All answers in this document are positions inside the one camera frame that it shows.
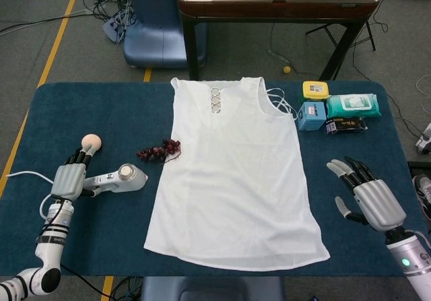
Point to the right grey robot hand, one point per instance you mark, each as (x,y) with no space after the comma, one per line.
(380,203)

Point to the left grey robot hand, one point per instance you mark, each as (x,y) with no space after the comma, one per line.
(69,181)

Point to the white sleeveless top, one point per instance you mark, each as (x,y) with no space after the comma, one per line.
(235,179)

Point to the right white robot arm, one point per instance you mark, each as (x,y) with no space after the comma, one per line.
(407,267)

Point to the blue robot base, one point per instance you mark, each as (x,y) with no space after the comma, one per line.
(208,289)

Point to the grey sneaker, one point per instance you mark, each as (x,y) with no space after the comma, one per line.
(425,190)

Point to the beige egg-shaped ball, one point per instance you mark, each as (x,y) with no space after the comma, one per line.
(95,141)

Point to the grey floor device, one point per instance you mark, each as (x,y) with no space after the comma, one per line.
(424,142)

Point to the dark blue table mat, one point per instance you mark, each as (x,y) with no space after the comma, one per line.
(101,112)

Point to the black snack packet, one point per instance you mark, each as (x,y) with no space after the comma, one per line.
(347,126)

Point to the green wet wipes pack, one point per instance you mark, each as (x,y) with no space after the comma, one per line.
(353,105)

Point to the dark red grape bunch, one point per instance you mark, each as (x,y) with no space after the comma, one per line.
(168,145)

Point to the light blue cardboard box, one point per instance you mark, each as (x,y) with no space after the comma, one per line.
(311,116)

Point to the yellow lidded box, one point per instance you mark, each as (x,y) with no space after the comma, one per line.
(315,90)

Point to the grey power strip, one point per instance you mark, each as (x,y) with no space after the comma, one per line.
(111,28)

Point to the small yellow ball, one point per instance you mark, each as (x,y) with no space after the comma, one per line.
(286,70)

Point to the brown mahjong table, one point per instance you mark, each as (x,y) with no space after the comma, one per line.
(269,8)

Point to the blue machine pedestal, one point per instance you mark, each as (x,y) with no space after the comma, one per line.
(151,38)

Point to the black metal stand frame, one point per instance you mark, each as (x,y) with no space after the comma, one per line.
(370,31)

